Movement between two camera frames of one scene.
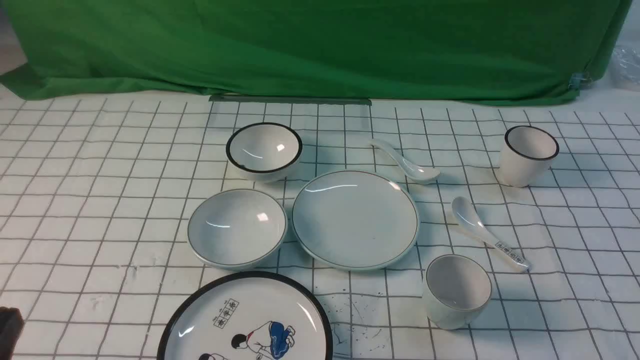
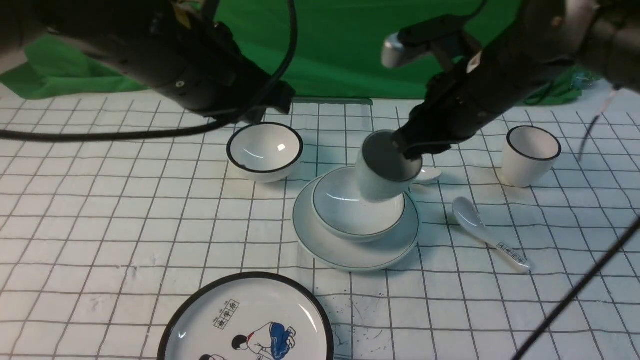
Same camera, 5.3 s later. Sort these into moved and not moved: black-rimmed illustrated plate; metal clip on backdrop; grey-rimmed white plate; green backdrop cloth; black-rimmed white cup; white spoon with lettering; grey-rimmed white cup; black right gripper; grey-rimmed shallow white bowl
Moved: grey-rimmed shallow white bowl; grey-rimmed white cup; black right gripper
Not moved: black-rimmed illustrated plate; black-rimmed white cup; green backdrop cloth; white spoon with lettering; grey-rimmed white plate; metal clip on backdrop
